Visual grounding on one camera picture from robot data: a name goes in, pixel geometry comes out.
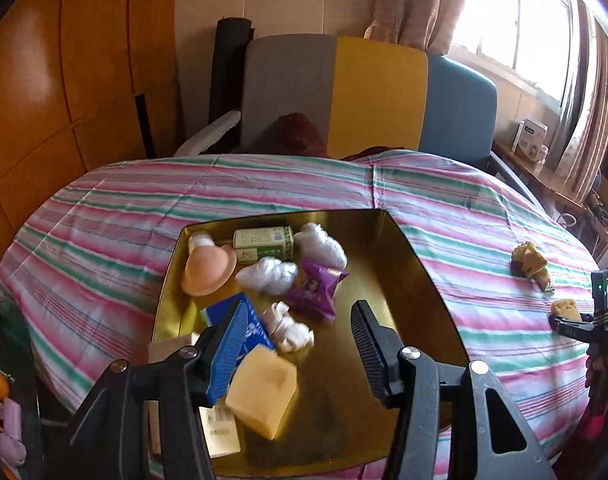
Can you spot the grey yellow blue headboard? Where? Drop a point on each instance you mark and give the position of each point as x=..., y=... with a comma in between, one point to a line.
x=361, y=93

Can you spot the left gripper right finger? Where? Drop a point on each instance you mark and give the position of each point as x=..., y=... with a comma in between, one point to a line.
x=377, y=346

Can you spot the peach silicone plunger toy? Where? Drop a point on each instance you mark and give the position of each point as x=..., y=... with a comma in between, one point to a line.
x=208, y=266

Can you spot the green white carton box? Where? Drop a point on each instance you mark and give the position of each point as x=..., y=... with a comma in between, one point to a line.
x=253, y=244

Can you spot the white sock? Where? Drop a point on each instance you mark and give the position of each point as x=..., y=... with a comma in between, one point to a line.
x=286, y=334

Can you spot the pink curtain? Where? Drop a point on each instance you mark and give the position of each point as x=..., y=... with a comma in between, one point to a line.
x=425, y=25

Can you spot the brown plush pillow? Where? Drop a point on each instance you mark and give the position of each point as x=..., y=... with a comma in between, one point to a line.
x=290, y=135

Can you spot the blue tissue pack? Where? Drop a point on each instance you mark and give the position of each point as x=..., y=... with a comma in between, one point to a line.
x=255, y=333

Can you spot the wooden side desk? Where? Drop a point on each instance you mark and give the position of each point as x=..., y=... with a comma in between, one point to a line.
x=557, y=195

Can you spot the beige paper box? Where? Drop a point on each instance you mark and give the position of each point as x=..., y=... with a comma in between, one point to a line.
x=218, y=424

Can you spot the purple snack packet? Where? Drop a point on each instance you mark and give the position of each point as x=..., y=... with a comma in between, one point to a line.
x=317, y=291

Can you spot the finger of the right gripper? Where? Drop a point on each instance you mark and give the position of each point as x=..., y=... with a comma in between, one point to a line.
x=558, y=320

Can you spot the yellow sponge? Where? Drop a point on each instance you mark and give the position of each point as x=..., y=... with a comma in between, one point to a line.
x=566, y=308
x=261, y=390

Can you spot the black rolled mat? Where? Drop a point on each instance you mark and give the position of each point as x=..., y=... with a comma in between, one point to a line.
x=232, y=37

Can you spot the white box on desk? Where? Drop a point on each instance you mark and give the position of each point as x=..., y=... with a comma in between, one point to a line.
x=530, y=140

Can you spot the white plastic bag ball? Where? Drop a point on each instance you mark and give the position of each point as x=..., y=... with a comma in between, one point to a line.
x=314, y=243

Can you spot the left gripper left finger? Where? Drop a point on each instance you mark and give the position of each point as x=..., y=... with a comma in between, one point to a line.
x=225, y=347

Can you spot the white bed rail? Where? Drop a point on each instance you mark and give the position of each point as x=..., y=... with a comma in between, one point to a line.
x=209, y=135

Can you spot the wooden wardrobe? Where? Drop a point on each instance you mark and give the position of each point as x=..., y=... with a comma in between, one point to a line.
x=82, y=83

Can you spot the yellow sock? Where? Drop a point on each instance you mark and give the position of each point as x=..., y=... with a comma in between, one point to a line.
x=529, y=262

